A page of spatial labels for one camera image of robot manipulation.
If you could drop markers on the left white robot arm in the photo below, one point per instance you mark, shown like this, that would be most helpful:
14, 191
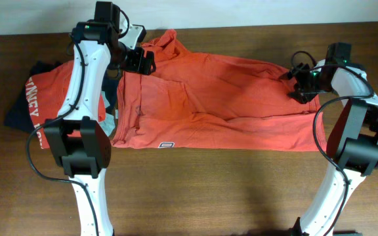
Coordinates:
76, 140

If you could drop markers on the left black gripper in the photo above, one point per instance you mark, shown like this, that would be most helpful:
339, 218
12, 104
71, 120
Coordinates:
136, 65

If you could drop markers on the folded navy garment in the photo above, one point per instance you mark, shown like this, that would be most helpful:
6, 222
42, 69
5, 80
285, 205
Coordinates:
18, 115

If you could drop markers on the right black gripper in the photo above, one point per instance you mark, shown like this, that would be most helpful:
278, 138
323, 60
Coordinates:
298, 72

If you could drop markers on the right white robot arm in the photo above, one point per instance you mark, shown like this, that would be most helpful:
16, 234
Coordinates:
352, 147

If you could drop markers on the folded orange printed t-shirt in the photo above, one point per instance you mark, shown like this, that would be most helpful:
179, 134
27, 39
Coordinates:
46, 90

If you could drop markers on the folded grey garment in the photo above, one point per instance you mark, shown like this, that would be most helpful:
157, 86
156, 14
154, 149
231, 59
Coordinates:
109, 124

